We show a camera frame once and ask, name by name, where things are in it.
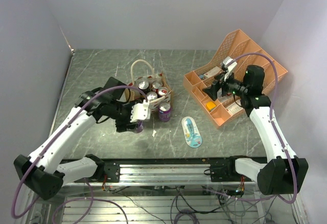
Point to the purple Fanta can front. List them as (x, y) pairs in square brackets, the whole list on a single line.
[(139, 127)]

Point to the yellow block in organizer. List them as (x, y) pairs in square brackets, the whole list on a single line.
[(210, 106)]

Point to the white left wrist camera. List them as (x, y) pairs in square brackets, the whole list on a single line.
[(140, 112)]

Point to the blue Red Bull can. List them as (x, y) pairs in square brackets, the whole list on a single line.
[(162, 91)]

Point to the aluminium mounting rail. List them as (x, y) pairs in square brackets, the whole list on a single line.
[(160, 174)]

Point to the orange plastic desk organizer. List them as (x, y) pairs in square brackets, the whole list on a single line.
[(245, 52)]

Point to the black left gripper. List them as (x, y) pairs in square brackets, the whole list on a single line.
[(122, 126)]

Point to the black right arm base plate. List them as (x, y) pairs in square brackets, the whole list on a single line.
[(223, 169)]

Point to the red cola can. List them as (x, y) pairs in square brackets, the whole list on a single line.
[(156, 85), (152, 97)]

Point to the white card in organizer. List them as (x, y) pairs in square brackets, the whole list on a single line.
[(233, 109)]

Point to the purple Fanta can by bag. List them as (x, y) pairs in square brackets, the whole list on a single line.
[(164, 111)]

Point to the blue correction tape package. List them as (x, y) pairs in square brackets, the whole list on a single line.
[(191, 133)]

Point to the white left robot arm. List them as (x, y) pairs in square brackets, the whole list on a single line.
[(42, 170)]

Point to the watermelon canvas bag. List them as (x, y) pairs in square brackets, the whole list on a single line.
[(152, 76)]

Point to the black yellow beverage can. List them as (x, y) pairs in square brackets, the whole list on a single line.
[(144, 86)]

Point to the purple fanta can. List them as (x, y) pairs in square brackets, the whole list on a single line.
[(139, 127), (164, 111)]

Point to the red white box in organizer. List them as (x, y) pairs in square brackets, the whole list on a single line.
[(214, 71)]

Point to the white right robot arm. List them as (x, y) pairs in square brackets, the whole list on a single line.
[(284, 171)]

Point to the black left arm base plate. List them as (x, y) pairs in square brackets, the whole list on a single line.
[(106, 170)]

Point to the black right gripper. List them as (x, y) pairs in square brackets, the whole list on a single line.
[(212, 91)]

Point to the red cola can in bag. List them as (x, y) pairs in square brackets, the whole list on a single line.
[(156, 85)]

